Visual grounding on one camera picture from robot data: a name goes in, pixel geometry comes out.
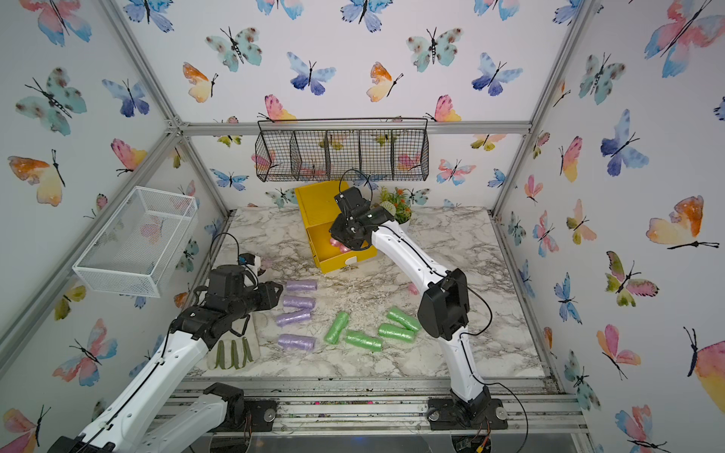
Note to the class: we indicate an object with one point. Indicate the green trash bag roll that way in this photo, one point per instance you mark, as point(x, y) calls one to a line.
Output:
point(359, 339)
point(337, 328)
point(392, 332)
point(407, 321)

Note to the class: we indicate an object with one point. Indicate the green plant in white pot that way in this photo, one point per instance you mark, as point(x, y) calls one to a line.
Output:
point(396, 203)

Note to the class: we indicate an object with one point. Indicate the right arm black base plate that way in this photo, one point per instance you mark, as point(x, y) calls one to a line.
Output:
point(455, 414)

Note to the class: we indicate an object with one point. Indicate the white green work glove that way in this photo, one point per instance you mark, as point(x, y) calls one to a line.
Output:
point(237, 350)

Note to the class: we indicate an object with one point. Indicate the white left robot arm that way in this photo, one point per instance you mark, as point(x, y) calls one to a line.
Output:
point(126, 424)

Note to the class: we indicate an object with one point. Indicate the white mesh wall basket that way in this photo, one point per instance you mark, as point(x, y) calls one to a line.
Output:
point(139, 246)

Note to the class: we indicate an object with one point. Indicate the black wire wall basket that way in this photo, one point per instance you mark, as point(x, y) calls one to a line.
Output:
point(384, 149)

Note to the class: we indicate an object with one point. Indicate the purple trash bag roll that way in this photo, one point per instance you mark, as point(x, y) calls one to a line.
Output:
point(298, 302)
point(295, 317)
point(297, 342)
point(304, 285)

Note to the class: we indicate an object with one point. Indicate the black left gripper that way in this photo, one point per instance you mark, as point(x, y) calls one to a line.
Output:
point(268, 293)

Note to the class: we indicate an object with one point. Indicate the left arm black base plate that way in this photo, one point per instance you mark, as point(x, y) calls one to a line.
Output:
point(250, 415)

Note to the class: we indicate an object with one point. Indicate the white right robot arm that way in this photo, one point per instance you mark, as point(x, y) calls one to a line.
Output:
point(444, 307)

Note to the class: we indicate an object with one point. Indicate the yellow plastic drawer unit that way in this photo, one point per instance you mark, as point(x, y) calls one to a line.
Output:
point(318, 210)

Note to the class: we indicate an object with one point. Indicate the pink flower in white pot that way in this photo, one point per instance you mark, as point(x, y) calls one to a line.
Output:
point(264, 264)

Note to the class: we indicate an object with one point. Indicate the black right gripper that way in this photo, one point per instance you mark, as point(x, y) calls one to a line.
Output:
point(334, 231)

